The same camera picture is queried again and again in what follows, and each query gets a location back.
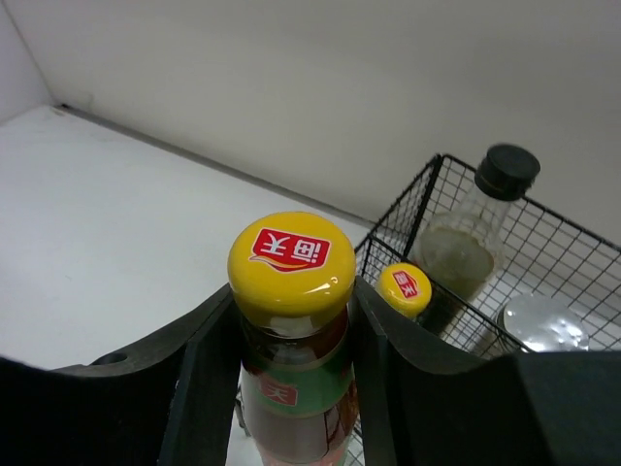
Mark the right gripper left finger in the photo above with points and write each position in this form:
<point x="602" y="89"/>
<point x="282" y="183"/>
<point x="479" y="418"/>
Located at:
<point x="167" y="399"/>

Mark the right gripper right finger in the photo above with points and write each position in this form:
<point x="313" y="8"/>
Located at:
<point x="424" y="402"/>

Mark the yellow-cap sauce bottle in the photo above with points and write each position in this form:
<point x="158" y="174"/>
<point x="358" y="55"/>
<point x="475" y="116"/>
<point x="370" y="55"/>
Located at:
<point x="292" y="275"/>
<point x="405" y="288"/>

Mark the white jar silver lid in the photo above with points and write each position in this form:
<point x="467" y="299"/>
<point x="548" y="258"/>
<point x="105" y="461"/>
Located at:
<point x="541" y="324"/>

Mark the tall clear black-cap bottle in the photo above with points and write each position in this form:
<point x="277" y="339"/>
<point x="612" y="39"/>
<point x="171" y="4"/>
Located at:
<point x="462" y="249"/>

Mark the black wire mesh rack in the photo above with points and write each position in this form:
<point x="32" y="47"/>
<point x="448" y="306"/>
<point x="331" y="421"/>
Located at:
<point x="544" y="254"/>

